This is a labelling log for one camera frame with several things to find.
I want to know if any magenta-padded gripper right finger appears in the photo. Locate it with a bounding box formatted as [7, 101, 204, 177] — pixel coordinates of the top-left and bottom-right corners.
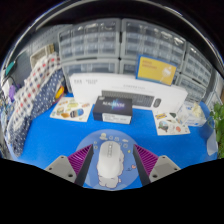
[132, 143, 182, 187]

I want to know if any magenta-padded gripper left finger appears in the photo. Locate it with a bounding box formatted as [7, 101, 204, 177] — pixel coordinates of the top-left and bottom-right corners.
[44, 143, 95, 188]

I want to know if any grey white computer mouse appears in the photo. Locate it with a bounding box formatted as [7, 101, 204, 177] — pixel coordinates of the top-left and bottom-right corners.
[97, 140, 126, 174]

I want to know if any round blue printed mouse pad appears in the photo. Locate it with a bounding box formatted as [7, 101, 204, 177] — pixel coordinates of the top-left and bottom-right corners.
[75, 129, 144, 191]

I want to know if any colourful sticker sheet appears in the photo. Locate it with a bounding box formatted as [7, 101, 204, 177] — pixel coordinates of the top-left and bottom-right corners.
[152, 110, 191, 136]
[49, 96, 93, 123]

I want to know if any clear plastic bag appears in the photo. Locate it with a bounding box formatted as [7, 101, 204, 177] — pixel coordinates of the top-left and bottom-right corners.
[176, 100, 207, 128]

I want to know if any navy polka dot cloth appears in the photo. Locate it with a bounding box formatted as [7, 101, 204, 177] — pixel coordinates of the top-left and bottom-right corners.
[7, 68, 66, 158]

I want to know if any green potted plant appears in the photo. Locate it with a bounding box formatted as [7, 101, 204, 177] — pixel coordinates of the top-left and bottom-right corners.
[208, 101, 224, 159]

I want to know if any small yellow object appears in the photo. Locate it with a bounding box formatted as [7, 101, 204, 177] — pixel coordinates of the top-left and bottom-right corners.
[54, 85, 65, 100]

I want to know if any small black product box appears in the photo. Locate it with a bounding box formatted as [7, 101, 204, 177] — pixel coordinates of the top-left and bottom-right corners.
[92, 95, 134, 125]

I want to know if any white keyboard packaging box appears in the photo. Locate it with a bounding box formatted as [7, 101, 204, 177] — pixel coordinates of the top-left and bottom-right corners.
[68, 72, 189, 113]

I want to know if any red blue checkered cloth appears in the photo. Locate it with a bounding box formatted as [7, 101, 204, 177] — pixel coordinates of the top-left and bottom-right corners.
[9, 53, 63, 134]

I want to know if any purple object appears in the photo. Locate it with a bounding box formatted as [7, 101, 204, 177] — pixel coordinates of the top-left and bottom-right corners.
[8, 84, 17, 103]

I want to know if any yellow and blue box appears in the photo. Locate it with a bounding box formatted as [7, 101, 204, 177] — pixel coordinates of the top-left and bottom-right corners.
[135, 54, 178, 86]

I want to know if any dark grey pegboard panel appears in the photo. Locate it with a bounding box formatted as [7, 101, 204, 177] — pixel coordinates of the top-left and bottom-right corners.
[14, 24, 63, 86]

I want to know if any teal object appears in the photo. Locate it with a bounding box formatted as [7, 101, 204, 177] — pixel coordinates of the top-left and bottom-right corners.
[4, 60, 17, 76]

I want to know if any beige perforated storage basket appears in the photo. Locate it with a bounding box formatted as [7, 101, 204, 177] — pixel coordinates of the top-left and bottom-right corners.
[29, 43, 55, 69]

